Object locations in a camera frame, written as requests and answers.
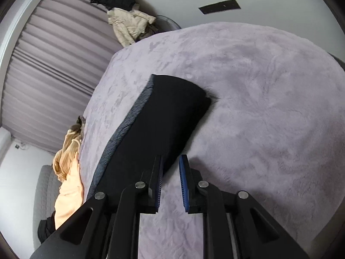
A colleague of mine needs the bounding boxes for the black pants with patterned trim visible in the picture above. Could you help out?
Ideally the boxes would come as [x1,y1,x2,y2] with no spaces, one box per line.
[86,74,212,203]

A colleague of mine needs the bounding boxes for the peach cream towel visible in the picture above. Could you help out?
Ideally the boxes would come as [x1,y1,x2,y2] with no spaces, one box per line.
[54,152,84,230]

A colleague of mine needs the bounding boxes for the black clothes pile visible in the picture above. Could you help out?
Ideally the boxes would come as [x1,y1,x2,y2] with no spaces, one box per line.
[38,211,56,244]

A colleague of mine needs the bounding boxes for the grey quilted headboard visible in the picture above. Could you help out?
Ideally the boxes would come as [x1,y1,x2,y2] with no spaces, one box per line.
[32,165,61,250]

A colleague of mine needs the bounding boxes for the yellow striped garment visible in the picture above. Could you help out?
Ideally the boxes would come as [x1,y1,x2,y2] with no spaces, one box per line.
[52,116,86,182]

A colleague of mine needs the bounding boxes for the lilac plush bed blanket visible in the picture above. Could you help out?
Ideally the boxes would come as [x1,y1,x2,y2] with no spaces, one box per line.
[80,22,344,258]

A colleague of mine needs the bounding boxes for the white air conditioner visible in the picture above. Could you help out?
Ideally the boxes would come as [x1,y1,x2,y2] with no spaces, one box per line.
[0,127,11,161]

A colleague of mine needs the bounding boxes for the pleated grey curtain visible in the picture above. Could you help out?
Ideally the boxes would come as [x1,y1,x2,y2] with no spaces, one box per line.
[1,0,122,152]

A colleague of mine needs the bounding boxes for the beige puffer jacket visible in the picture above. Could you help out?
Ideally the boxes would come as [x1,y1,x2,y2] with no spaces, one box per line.
[107,8,159,47]

